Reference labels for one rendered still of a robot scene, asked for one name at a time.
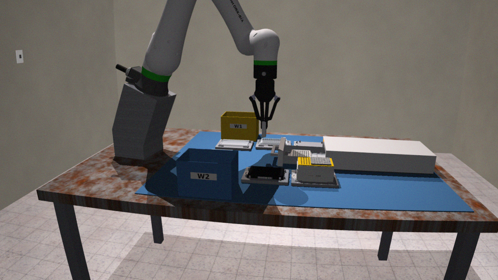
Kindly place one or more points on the olive-brown open bin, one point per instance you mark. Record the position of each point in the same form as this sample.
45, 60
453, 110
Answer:
239, 126

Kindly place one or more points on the blue bench mat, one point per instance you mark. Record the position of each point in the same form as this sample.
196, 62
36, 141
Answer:
357, 190

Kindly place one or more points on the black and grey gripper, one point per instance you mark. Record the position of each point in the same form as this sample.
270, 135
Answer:
264, 93

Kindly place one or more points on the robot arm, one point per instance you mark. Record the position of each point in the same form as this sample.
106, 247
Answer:
163, 55

